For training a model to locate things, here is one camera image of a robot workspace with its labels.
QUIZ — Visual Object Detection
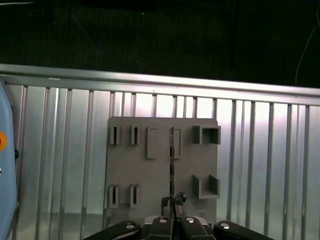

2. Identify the grey parts rack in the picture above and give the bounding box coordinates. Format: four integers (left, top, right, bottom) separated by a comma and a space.
103, 116, 222, 221

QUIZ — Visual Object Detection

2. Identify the pale blue teach pendant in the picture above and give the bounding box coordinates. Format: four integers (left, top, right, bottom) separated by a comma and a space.
0, 79, 20, 240

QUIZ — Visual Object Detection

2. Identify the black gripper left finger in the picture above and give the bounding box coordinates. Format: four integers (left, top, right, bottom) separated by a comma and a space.
82, 196, 175, 240

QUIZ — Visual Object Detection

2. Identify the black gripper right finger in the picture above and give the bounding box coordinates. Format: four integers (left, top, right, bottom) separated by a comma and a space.
174, 191, 276, 240

